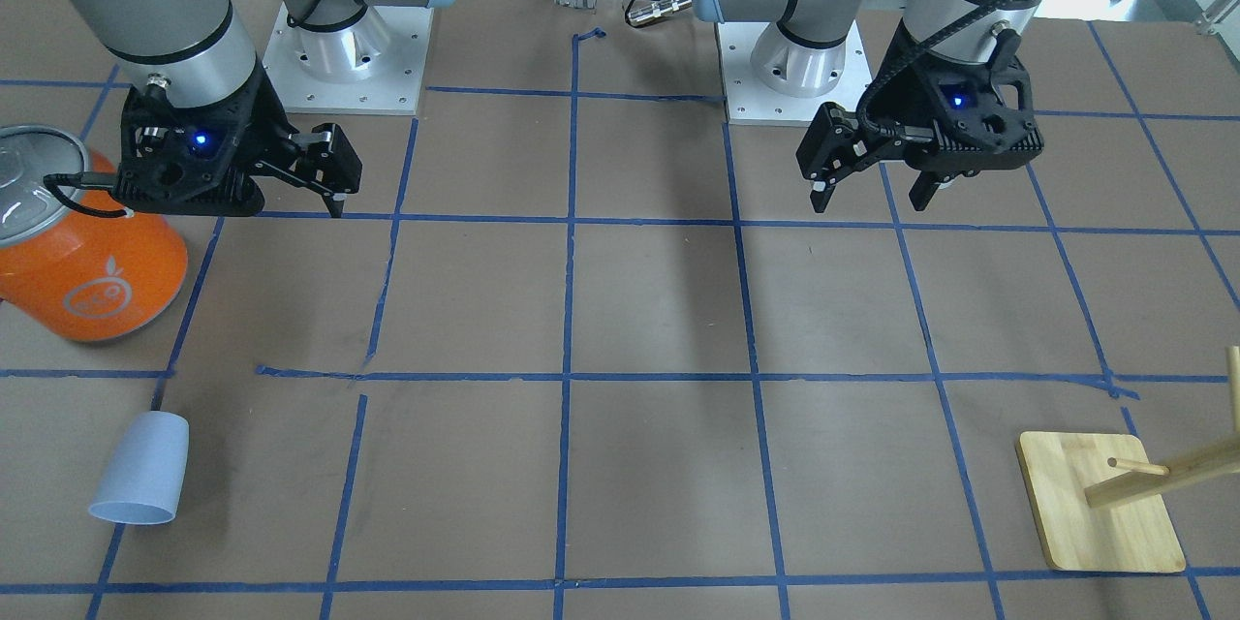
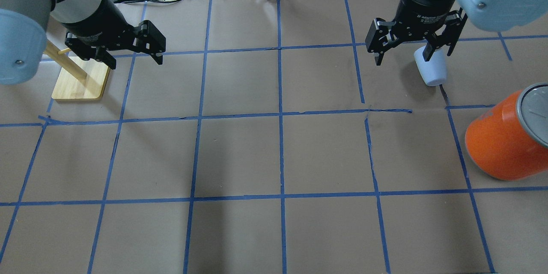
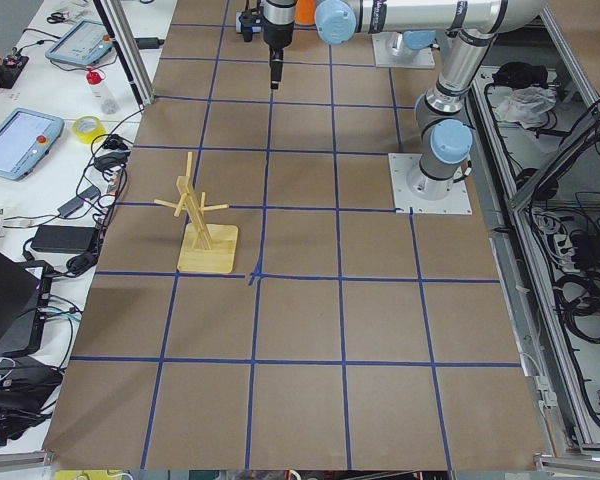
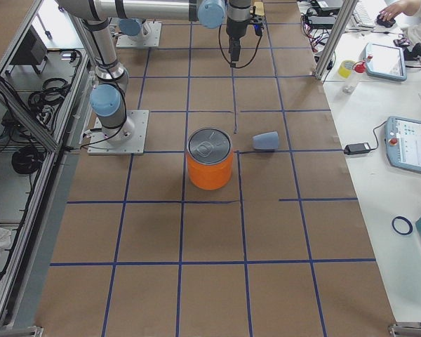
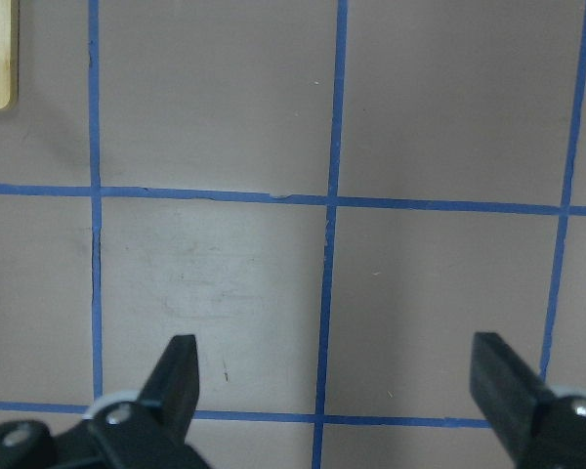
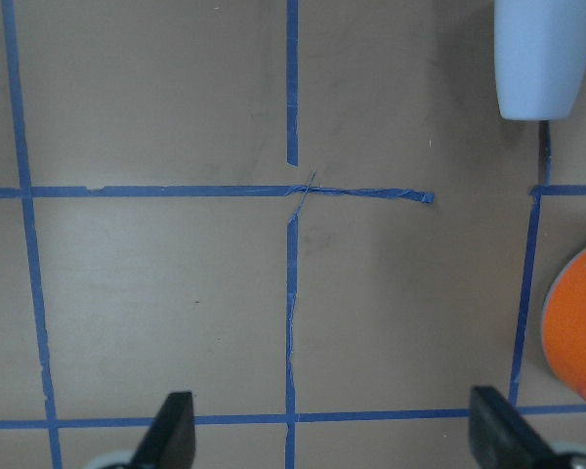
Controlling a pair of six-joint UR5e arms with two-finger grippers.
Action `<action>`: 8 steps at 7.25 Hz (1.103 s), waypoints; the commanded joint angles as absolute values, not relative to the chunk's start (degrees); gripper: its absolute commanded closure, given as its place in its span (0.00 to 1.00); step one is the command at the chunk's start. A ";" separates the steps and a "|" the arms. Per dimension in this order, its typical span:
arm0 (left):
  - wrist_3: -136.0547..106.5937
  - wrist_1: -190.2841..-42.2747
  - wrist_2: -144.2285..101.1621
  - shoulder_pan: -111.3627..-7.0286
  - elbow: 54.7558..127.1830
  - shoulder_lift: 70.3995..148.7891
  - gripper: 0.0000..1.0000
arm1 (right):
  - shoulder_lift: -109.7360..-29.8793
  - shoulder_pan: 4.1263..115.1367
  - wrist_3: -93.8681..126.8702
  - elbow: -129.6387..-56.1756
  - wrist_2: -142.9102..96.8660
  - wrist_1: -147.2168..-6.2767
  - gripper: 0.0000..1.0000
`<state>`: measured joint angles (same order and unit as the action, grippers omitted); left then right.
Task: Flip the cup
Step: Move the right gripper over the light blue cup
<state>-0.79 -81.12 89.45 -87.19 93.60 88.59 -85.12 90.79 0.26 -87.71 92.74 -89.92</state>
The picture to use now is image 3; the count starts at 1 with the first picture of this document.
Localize teach pendant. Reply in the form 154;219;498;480
45;20;113;67
0;108;64;180

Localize black scissors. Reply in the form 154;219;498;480
46;11;67;24

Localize black laptop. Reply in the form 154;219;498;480
0;252;52;358

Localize lower teach pendant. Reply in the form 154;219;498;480
0;108;64;180

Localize aluminium frame post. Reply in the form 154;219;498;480
93;0;154;108

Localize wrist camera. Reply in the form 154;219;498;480
235;8;262;43

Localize red cap squeeze bottle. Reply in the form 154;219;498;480
86;67;119;115

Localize orange bucket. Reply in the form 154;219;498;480
295;0;315;26

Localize wooden cup tree stand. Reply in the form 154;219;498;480
154;152;239;274

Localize yellow tape roll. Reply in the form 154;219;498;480
71;115;107;144

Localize white crumpled cloth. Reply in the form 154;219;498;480
494;86;557;129

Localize upper teach pendant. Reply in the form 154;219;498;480
45;20;113;67

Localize black power adapter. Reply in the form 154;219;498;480
31;225;97;254

